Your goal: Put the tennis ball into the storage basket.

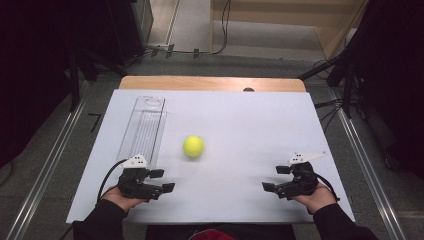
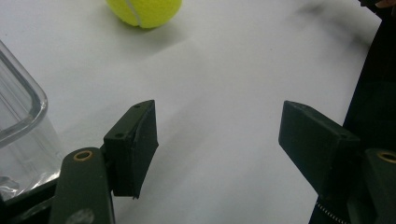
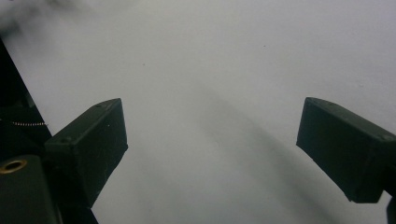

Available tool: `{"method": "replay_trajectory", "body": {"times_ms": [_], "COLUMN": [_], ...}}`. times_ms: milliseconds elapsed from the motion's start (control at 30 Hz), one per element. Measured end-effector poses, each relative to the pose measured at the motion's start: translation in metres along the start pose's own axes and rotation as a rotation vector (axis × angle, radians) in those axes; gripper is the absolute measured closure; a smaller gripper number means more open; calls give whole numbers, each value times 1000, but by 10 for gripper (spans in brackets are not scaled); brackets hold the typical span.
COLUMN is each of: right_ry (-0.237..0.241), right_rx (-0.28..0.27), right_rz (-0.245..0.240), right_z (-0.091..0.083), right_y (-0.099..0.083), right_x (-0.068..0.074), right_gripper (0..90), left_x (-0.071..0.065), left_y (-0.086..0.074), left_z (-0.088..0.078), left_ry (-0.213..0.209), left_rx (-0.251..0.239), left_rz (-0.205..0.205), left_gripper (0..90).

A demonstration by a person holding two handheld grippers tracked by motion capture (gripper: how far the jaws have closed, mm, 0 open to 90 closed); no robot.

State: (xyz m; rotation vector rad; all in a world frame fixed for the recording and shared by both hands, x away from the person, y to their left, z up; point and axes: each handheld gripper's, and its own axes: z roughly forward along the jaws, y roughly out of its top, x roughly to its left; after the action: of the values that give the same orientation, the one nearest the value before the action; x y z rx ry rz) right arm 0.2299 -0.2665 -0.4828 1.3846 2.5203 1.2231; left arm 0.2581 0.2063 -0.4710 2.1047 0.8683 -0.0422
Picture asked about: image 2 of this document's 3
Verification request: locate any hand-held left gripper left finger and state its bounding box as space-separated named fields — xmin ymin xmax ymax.
xmin=103 ymin=99 xmax=160 ymax=200

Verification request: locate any clear plastic container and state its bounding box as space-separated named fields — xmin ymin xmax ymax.
xmin=0 ymin=39 xmax=64 ymax=202

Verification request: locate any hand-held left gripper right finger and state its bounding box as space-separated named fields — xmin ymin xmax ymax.
xmin=277 ymin=100 xmax=368 ymax=202

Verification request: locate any yellow tennis ball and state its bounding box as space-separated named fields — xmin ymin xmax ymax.
xmin=105 ymin=0 xmax=183 ymax=30

